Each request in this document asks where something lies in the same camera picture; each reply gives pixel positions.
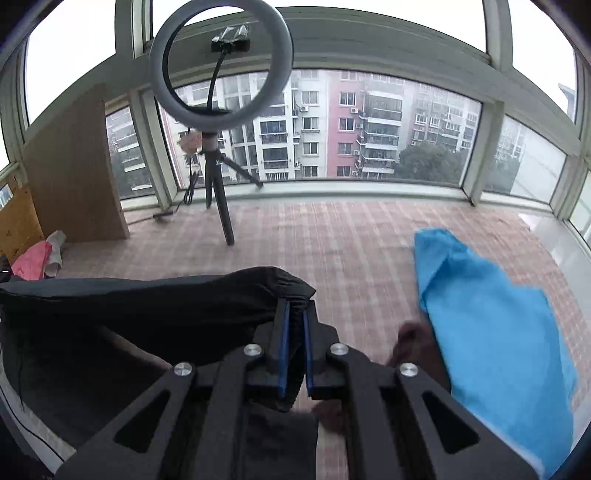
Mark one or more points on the pine wood panel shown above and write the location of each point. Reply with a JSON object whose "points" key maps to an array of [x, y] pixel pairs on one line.
{"points": [[18, 230]]}

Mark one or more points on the light wooden board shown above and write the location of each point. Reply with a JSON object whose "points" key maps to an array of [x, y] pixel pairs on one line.
{"points": [[69, 175]]}

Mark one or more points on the brown garment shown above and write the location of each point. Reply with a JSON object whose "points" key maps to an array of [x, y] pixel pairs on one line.
{"points": [[415, 341]]}

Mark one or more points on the blue garment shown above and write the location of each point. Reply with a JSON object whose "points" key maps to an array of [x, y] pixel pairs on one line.
{"points": [[485, 323]]}

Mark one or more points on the pink paper tag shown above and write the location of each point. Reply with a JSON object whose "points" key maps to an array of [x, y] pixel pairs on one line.
{"points": [[190, 143]]}

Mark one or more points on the black garment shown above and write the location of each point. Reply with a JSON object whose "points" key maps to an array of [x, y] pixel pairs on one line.
{"points": [[138, 314]]}

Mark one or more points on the white cloth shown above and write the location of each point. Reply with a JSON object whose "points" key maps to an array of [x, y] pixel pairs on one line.
{"points": [[56, 249]]}

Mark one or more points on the white window sill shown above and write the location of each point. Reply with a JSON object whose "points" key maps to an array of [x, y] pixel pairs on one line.
{"points": [[554, 240]]}

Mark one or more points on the apartment buildings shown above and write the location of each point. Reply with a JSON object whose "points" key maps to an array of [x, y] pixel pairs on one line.
{"points": [[346, 129]]}

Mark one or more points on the plaid bedsheet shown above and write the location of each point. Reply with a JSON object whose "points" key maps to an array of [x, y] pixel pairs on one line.
{"points": [[346, 249]]}

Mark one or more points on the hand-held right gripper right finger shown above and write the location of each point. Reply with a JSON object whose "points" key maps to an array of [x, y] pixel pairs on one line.
{"points": [[308, 364]]}

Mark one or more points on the black tripod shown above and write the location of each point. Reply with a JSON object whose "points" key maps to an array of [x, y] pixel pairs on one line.
{"points": [[217, 184]]}

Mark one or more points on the pink garment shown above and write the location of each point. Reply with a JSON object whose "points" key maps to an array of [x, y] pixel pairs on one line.
{"points": [[32, 263]]}

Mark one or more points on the white window frame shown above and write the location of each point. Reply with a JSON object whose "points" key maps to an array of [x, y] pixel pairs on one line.
{"points": [[498, 27]]}

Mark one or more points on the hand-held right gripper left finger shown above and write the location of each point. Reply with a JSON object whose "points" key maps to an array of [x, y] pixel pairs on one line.
{"points": [[285, 350]]}

